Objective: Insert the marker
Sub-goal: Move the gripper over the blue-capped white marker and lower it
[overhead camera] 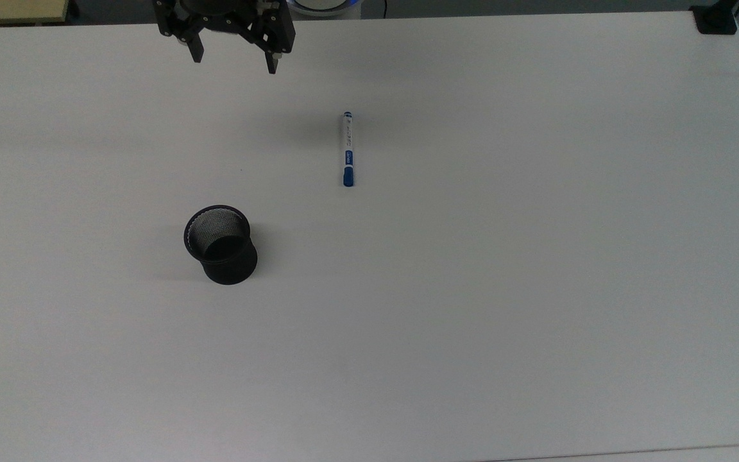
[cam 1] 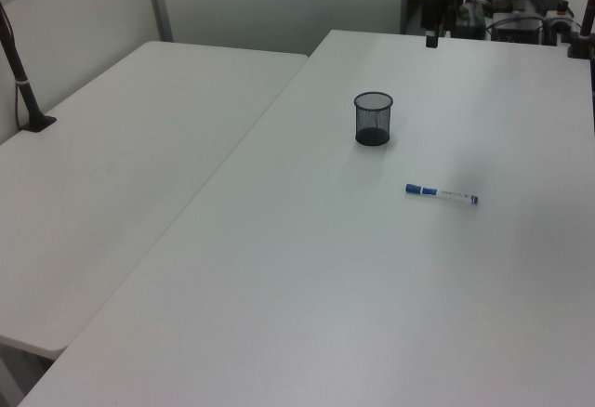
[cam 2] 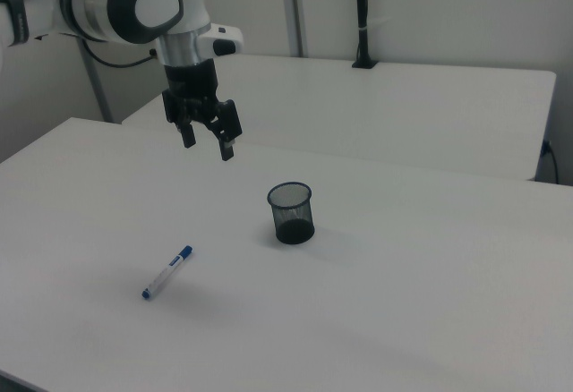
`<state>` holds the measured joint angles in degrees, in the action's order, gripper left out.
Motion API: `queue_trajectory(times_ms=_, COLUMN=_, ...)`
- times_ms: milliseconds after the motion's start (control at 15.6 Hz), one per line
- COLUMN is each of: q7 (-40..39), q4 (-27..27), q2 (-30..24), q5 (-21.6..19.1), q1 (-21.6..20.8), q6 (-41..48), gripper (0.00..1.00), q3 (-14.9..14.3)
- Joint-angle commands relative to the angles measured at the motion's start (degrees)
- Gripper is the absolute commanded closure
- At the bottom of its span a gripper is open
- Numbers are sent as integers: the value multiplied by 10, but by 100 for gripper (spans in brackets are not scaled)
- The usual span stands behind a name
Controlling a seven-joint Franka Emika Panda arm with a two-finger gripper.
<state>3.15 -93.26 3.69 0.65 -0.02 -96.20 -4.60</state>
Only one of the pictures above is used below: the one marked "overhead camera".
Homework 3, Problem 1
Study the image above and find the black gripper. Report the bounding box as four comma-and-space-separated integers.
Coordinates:
153, 0, 296, 75

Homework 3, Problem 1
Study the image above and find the blue and white marker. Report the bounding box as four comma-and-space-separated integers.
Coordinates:
342, 111, 355, 188

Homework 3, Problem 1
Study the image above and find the black mesh pen cup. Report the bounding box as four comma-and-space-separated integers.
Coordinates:
183, 204, 259, 286

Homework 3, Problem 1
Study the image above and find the light wooden table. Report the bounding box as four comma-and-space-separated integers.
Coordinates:
0, 0, 71, 26

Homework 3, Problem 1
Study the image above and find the black camera pole with clamp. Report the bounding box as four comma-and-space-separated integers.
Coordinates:
690, 0, 739, 35

